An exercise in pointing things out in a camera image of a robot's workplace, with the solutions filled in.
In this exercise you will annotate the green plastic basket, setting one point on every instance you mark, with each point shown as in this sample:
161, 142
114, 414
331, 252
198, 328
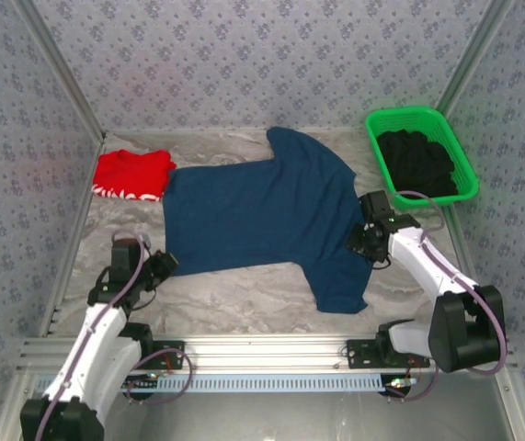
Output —
409, 120

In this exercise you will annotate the dark blue t-shirt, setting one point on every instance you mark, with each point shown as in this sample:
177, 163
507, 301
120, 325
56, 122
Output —
262, 216

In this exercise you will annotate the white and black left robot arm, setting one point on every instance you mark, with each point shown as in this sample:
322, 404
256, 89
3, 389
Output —
92, 349

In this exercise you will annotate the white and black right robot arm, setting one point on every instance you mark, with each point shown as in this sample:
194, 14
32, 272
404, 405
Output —
427, 266

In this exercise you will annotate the folded red t-shirt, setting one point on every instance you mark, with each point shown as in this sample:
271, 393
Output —
128, 172

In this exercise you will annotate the black garment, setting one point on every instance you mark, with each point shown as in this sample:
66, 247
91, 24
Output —
418, 161

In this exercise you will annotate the grey metal panel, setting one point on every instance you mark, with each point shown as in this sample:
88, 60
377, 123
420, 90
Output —
262, 418

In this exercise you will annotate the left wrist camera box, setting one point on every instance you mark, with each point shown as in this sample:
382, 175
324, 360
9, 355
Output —
146, 241

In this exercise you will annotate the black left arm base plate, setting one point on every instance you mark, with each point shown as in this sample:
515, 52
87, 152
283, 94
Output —
172, 351

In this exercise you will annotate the black bracket with LED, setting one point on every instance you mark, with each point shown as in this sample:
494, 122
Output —
144, 381
397, 390

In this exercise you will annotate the aluminium mounting rail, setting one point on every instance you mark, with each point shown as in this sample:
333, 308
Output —
262, 351

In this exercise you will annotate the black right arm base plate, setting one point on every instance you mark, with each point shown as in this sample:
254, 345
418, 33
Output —
358, 353

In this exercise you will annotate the aluminium corner post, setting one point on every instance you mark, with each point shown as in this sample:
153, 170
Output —
63, 69
466, 69

